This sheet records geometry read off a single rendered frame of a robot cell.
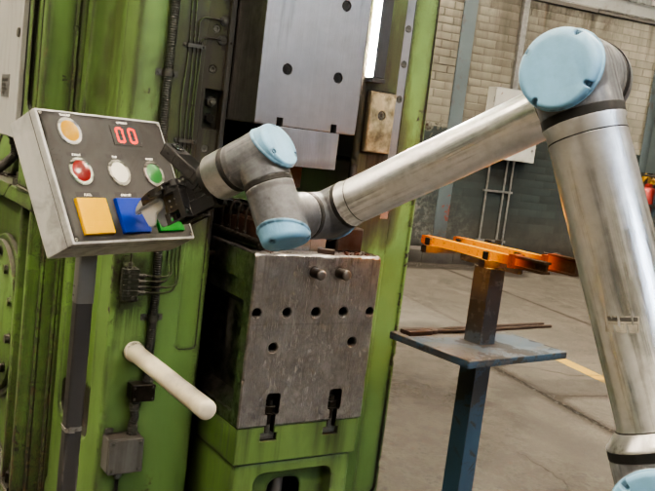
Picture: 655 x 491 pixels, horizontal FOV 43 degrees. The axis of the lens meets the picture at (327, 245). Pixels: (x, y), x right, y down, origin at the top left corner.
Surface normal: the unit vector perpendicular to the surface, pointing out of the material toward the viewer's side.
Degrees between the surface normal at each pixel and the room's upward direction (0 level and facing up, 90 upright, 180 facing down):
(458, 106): 90
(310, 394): 90
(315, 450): 90
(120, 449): 90
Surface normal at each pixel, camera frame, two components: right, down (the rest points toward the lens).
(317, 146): 0.54, 0.18
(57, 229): -0.53, 0.04
